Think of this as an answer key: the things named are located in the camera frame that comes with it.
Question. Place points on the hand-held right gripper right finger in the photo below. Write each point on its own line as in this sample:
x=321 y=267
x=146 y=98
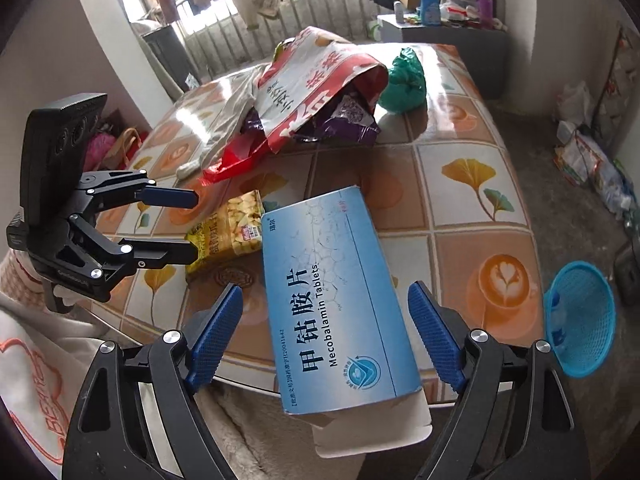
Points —
x=430 y=330

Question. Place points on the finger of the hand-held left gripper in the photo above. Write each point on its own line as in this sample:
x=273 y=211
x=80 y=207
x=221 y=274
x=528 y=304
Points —
x=170 y=198
x=165 y=254

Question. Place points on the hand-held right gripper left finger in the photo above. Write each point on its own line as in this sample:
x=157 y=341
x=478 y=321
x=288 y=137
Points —
x=220 y=330

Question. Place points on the yellow snack packet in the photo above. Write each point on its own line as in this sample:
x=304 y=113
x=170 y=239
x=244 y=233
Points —
x=235 y=230

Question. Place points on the blue medicine box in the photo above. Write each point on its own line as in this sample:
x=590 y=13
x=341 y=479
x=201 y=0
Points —
x=325 y=285

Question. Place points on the blue mesh basket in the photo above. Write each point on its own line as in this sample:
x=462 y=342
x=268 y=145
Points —
x=585 y=320

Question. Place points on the purple snack bag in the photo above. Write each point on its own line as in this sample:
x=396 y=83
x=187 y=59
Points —
x=350 y=115

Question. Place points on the pink plush item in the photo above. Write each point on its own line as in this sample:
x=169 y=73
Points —
x=97 y=152

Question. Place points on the beige tote bag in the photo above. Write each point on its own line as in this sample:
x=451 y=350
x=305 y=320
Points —
x=125 y=152

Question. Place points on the beige plastic bag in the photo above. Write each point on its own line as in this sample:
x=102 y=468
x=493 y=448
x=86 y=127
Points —
x=225 y=110

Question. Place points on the tile-patterned tablecloth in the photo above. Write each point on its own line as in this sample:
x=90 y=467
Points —
x=450 y=210

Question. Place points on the dark metal cabinet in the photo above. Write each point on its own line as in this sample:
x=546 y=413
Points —
x=170 y=57

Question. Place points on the metal window railing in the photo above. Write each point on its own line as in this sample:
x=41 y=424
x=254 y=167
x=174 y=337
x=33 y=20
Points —
x=225 y=35

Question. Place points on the red and white plastic bag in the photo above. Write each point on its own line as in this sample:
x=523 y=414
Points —
x=310 y=75

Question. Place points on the person's white printed clothing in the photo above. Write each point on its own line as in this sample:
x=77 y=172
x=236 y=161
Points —
x=35 y=400

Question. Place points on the pile of plastic packaging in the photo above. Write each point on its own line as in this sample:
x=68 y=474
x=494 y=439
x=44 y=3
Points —
x=595 y=170

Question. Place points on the green plastic bag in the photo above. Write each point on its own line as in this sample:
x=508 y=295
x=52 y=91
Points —
x=405 y=80

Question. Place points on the white and green paper bag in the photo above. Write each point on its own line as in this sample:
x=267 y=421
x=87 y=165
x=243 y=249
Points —
x=376 y=31

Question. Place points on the grey cabinet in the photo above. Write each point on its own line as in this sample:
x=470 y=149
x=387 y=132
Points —
x=465 y=55

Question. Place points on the small white bottle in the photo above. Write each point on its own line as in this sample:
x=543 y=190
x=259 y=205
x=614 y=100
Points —
x=399 y=11

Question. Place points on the rolled patterned mat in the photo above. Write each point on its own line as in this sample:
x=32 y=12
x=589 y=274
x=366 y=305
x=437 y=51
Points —
x=617 y=75

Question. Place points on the blue detergent bottle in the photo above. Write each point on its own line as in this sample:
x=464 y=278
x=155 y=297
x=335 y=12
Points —
x=429 y=7

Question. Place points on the purple cup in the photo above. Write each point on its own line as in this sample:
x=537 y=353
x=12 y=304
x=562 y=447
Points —
x=484 y=10

